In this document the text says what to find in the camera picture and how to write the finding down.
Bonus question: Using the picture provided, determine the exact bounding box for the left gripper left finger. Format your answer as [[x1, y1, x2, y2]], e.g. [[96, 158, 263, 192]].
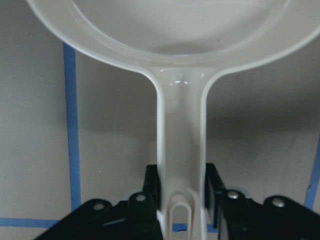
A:
[[37, 164, 163, 240]]

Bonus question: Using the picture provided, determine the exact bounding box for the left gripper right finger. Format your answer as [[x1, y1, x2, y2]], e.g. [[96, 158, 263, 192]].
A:
[[205, 163, 320, 240]]

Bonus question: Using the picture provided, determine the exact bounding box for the beige plastic dustpan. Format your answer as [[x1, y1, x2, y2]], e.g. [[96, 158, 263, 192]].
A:
[[28, 0, 320, 240]]

